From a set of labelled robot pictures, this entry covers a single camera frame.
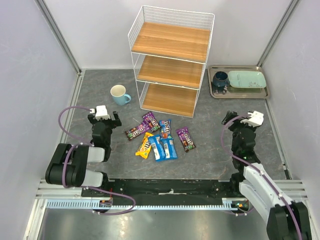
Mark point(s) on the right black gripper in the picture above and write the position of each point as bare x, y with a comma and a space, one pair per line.
231, 117

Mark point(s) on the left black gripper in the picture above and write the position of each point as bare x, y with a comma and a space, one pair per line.
116, 120

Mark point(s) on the dark blue candy bag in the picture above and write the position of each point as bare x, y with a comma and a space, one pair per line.
165, 129

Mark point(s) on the light blue candy bag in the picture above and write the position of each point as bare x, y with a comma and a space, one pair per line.
169, 148
159, 152

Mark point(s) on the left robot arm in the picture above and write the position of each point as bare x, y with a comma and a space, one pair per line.
69, 164

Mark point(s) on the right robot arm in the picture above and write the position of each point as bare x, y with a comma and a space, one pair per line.
285, 218

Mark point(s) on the brown purple candy bag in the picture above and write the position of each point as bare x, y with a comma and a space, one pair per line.
137, 131

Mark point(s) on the yellow candy bag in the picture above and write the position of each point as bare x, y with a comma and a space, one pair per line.
145, 147

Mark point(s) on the light blue mug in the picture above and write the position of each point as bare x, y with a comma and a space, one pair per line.
119, 95

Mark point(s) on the mint green divided plate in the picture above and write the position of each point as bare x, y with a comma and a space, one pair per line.
247, 79

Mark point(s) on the dark blue cup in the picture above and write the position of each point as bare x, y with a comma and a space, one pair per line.
221, 79

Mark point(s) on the metal serving tray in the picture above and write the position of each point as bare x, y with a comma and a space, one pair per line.
229, 92

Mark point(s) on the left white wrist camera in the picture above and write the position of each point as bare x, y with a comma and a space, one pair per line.
100, 112

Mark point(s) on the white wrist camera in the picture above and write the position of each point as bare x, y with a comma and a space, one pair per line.
253, 119
100, 112

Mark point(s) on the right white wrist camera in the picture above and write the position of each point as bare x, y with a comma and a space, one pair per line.
253, 119

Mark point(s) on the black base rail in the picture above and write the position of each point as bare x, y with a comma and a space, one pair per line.
152, 187

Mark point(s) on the grey slotted cable duct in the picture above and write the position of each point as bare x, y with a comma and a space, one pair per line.
154, 202

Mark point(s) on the white wire wooden shelf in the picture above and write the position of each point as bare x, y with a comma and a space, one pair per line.
169, 51

